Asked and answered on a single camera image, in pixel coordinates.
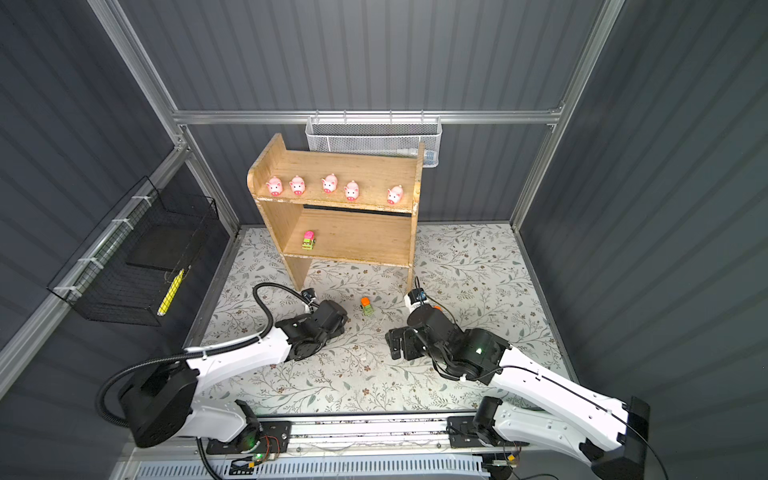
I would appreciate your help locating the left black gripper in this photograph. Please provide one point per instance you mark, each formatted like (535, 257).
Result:
(338, 331)

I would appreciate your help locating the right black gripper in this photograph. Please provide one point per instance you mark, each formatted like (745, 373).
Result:
(408, 349)

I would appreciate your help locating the orange green mixer truck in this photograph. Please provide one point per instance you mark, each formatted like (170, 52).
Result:
(366, 306)

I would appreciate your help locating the pink pig toy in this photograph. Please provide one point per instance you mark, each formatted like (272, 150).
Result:
(352, 191)
(298, 185)
(275, 186)
(395, 194)
(329, 183)

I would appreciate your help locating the pink pig toy front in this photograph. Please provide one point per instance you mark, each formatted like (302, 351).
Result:
(329, 183)

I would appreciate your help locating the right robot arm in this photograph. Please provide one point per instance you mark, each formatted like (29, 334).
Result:
(481, 356)

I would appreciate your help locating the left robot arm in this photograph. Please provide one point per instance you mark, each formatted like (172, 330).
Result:
(159, 399)

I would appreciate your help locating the wooden two-tier shelf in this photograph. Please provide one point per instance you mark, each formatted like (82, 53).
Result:
(365, 231)

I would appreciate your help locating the yellow corn toy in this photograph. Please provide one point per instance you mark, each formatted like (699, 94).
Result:
(170, 294)

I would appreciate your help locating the white vented cover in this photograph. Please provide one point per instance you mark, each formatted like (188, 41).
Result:
(434, 466)

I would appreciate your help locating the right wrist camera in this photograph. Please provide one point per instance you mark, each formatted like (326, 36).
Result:
(414, 299)

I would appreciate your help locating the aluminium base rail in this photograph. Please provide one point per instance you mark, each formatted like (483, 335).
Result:
(366, 429)

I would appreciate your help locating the black wire basket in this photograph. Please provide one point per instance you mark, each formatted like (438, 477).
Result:
(123, 276)

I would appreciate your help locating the white wire mesh basket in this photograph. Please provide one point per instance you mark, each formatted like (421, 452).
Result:
(377, 139)

